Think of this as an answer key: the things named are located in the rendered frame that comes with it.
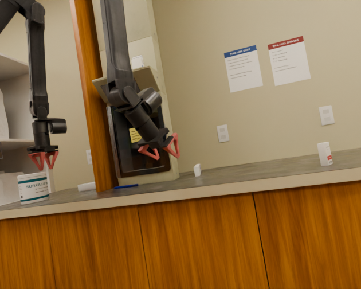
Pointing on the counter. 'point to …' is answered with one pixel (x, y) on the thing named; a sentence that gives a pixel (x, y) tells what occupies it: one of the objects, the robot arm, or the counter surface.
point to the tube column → (134, 32)
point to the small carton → (137, 63)
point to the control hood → (149, 77)
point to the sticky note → (134, 135)
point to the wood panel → (87, 57)
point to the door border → (113, 142)
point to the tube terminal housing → (150, 51)
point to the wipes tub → (32, 187)
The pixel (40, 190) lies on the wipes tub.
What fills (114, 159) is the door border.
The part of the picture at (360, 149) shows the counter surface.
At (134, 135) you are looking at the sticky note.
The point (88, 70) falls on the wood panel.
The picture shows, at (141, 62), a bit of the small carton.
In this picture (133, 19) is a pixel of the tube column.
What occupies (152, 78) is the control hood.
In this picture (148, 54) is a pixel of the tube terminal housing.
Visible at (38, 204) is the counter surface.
